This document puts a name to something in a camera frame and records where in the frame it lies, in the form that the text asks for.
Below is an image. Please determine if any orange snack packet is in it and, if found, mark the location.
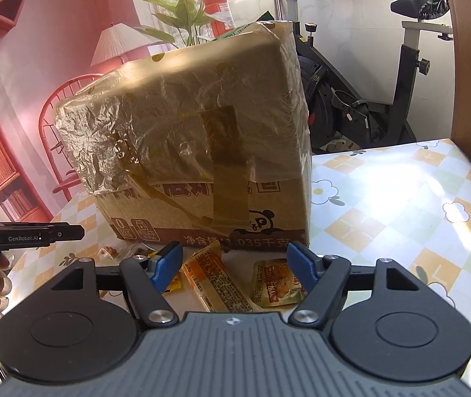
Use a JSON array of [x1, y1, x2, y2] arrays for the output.
[[181, 243, 258, 314]]

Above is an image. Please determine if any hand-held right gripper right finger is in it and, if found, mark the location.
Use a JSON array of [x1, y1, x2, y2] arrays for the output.
[[287, 241, 430, 327]]

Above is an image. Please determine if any black exercise bike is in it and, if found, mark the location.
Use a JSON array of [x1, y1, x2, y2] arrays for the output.
[[254, 0, 455, 154]]

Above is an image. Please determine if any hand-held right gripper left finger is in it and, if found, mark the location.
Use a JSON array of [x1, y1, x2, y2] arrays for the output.
[[50, 241, 183, 327]]

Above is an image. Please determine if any pink room wall poster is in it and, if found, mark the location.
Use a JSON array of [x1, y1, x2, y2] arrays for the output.
[[0, 0, 236, 232]]

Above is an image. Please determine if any golden red-label snack packet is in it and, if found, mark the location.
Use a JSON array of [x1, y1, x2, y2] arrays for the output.
[[251, 257, 307, 307]]

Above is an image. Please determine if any plastic-lined cardboard box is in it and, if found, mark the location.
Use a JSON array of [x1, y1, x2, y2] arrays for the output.
[[55, 20, 312, 253]]

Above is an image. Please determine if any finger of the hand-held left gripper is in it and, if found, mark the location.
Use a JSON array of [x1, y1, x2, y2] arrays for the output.
[[0, 222, 85, 251]]

